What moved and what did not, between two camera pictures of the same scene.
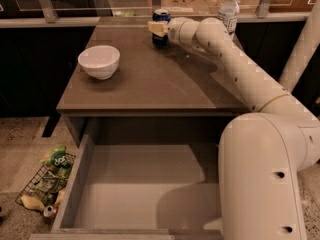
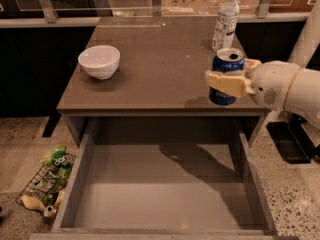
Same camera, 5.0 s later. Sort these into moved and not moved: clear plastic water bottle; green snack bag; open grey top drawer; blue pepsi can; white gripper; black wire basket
Moved: blue pepsi can; white gripper
Not moved: black wire basket; green snack bag; open grey top drawer; clear plastic water bottle
